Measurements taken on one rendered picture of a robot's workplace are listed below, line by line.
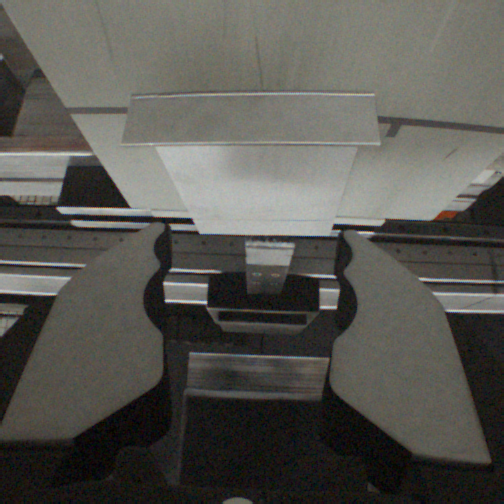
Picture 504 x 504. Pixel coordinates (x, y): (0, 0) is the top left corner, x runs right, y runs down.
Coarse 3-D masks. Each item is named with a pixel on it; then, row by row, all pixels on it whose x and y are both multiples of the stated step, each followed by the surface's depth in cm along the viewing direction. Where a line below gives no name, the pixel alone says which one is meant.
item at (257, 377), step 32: (192, 384) 21; (224, 384) 21; (256, 384) 21; (288, 384) 21; (320, 384) 21; (192, 416) 19; (224, 416) 19; (256, 416) 19; (288, 416) 19; (192, 448) 19; (224, 448) 19; (256, 448) 19; (288, 448) 19; (320, 448) 19; (192, 480) 18; (224, 480) 18; (256, 480) 18; (288, 480) 18
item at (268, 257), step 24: (264, 240) 26; (288, 240) 26; (264, 264) 30; (288, 264) 30; (216, 288) 40; (240, 288) 40; (264, 288) 38; (288, 288) 41; (312, 288) 41; (216, 312) 42; (240, 312) 41; (264, 312) 40; (288, 312) 40; (312, 312) 40
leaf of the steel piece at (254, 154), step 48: (144, 96) 13; (192, 96) 13; (240, 96) 13; (288, 96) 13; (336, 96) 13; (144, 144) 12; (192, 144) 12; (240, 144) 12; (288, 144) 12; (336, 144) 12; (192, 192) 20; (240, 192) 20; (288, 192) 19; (336, 192) 19
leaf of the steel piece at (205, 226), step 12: (204, 228) 24; (216, 228) 24; (228, 228) 24; (240, 228) 24; (252, 228) 24; (264, 228) 24; (276, 228) 24; (288, 228) 24; (300, 228) 24; (312, 228) 24; (324, 228) 24
